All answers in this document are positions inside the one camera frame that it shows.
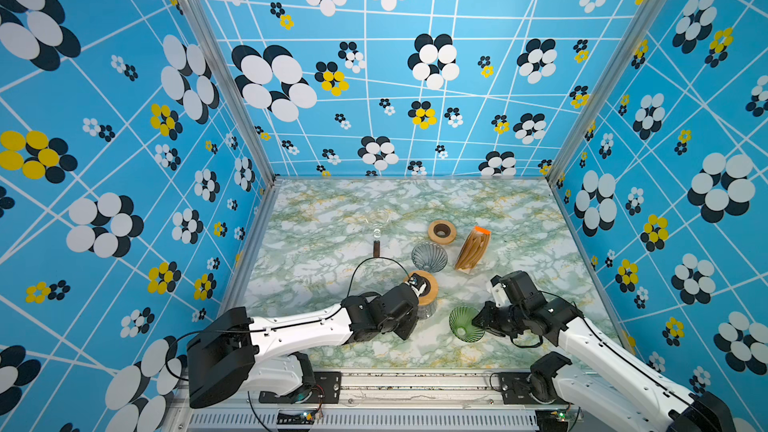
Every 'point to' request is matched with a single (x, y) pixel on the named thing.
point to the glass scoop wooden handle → (376, 243)
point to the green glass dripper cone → (461, 324)
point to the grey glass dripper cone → (429, 256)
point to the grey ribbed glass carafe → (427, 310)
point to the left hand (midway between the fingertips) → (417, 315)
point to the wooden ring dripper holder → (433, 290)
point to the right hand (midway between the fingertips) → (474, 322)
